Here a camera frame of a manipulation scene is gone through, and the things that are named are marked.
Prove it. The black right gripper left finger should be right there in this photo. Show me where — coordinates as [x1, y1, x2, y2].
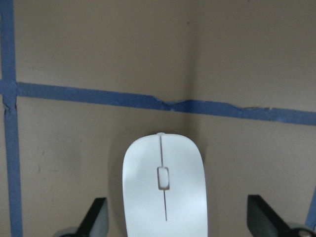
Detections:
[75, 197, 109, 237]

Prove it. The white computer mouse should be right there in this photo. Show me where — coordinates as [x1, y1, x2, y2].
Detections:
[122, 133, 208, 237]

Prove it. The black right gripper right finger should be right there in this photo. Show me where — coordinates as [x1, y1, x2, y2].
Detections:
[247, 195, 296, 237]

